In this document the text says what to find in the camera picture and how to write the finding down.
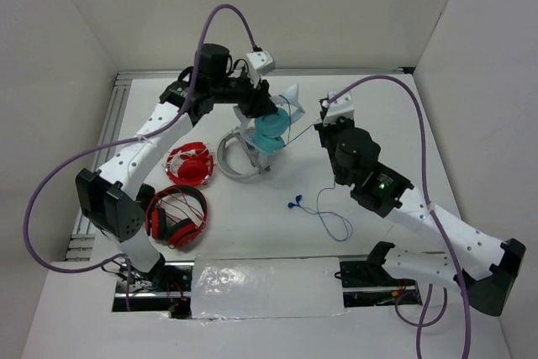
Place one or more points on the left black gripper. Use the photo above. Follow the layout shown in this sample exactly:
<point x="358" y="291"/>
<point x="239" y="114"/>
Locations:
<point x="262" y="103"/>

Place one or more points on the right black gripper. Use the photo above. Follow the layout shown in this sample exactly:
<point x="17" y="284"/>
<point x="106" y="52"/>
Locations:
<point x="323" y="129"/>

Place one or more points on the teal cat-ear headphones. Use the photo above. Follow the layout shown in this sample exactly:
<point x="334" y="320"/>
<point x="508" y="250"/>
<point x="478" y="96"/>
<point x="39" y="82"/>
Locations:
<point x="265" y="135"/>

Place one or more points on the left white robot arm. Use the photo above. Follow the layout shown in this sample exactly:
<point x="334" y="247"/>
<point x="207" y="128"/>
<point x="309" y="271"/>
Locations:
<point x="107" y="195"/>

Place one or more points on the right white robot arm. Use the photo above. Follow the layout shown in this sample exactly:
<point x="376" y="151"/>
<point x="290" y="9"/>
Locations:
<point x="485" y="266"/>

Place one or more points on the grey white headphones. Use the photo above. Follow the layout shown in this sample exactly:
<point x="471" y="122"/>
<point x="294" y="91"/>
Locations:
<point x="238" y="160"/>

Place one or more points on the small red headphones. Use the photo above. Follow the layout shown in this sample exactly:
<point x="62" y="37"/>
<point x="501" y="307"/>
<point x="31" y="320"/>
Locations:
<point x="190" y="164"/>

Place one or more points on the red black headphones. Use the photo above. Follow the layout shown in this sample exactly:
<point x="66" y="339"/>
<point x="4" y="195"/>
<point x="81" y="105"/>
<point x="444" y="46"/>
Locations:
<point x="176" y="216"/>

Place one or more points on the white foil cover sheet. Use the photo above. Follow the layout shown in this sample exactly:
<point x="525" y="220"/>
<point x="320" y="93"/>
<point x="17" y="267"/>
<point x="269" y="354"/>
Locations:
<point x="266" y="288"/>

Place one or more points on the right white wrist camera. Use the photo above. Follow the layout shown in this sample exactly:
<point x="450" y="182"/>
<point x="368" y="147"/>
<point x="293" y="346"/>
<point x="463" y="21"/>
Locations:
<point x="342" y="108"/>

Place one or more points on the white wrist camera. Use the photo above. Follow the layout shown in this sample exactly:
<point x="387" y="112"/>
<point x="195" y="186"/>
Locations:
<point x="342" y="108"/>
<point x="259" y="64"/>

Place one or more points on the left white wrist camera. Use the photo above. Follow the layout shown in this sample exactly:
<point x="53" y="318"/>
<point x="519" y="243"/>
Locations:
<point x="259" y="64"/>

